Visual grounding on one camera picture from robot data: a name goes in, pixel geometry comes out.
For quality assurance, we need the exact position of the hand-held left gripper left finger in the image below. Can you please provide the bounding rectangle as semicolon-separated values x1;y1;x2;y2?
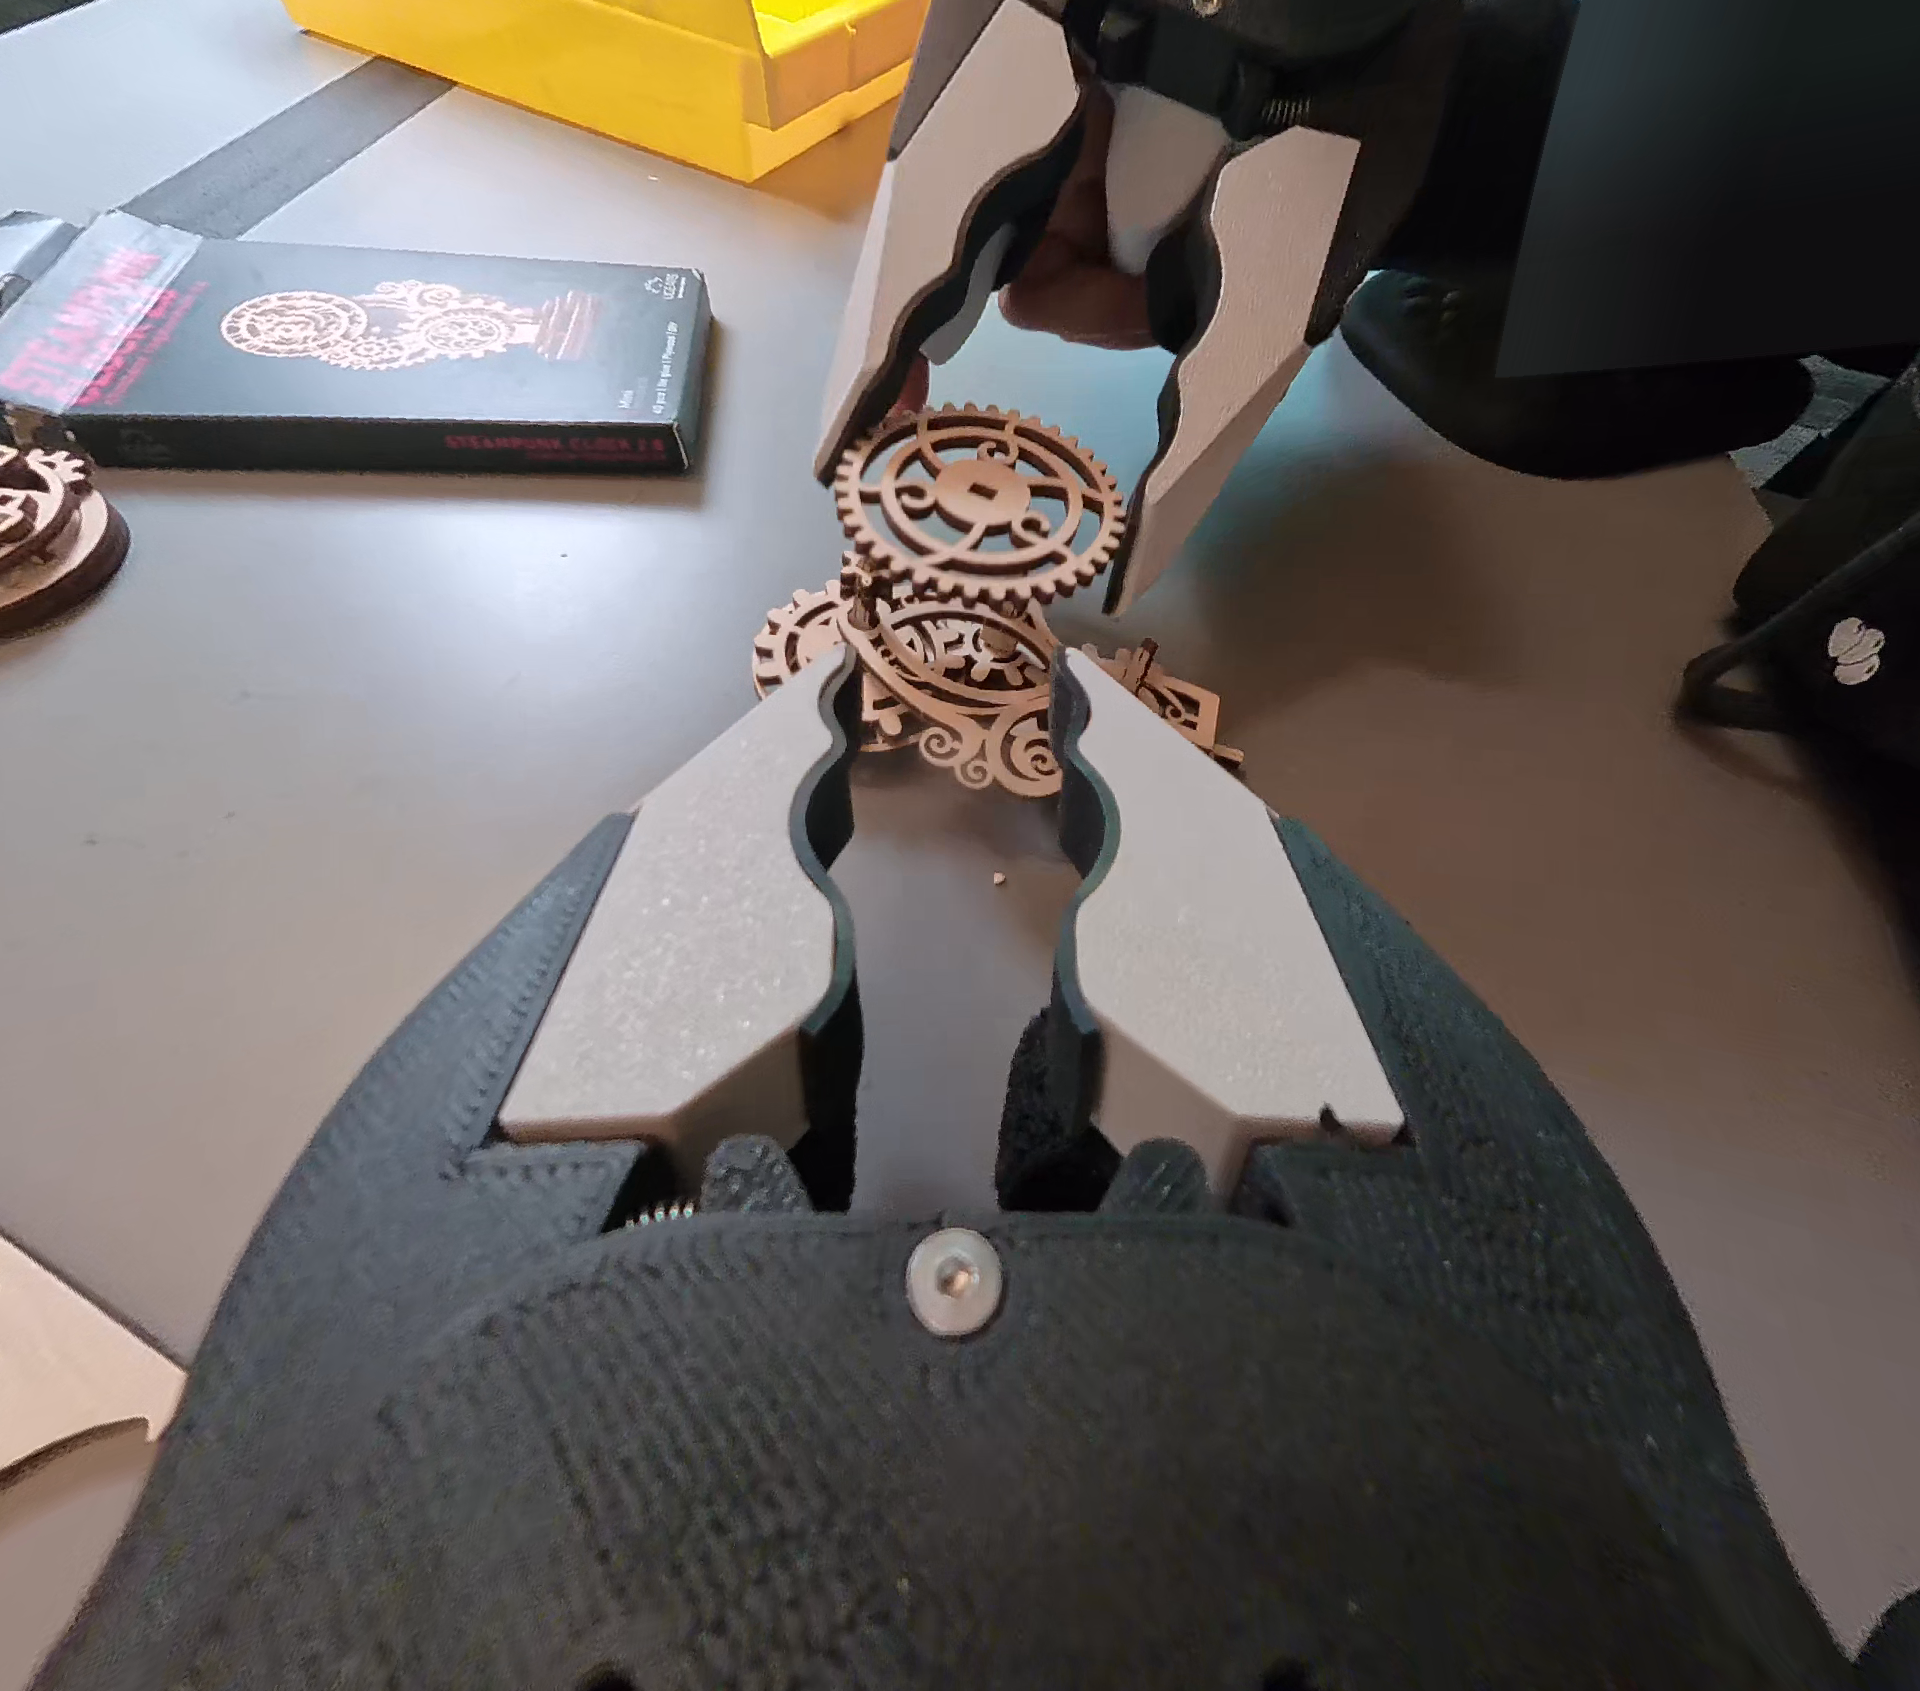
495;648;871;1189

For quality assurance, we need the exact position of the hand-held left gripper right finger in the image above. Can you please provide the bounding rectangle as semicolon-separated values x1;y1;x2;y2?
1047;648;1413;1195

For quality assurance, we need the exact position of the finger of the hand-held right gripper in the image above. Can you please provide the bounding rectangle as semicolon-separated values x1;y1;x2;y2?
1106;128;1365;616
810;0;1088;484

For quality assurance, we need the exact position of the large wooden gear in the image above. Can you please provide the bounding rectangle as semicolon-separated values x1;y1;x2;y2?
828;404;1129;602

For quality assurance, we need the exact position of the wooden clock model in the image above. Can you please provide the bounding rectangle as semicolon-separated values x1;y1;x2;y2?
750;574;1248;806

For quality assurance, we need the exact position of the person's right hand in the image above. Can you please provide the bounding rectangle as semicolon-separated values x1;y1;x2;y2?
1002;114;1190;356

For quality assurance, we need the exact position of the black flat panel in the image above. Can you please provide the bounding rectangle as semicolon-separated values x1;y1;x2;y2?
1493;0;1920;380

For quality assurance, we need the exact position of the black model kit box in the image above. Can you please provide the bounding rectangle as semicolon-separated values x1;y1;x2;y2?
0;210;714;476

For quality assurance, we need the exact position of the black bag white logo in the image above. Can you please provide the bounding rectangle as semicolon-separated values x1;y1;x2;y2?
1676;364;1920;854

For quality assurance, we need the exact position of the plywood sheet corner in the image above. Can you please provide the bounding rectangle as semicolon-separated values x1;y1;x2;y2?
0;1233;190;1475

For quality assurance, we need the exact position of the small round wooden gear model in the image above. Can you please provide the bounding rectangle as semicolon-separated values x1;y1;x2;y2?
0;402;135;644

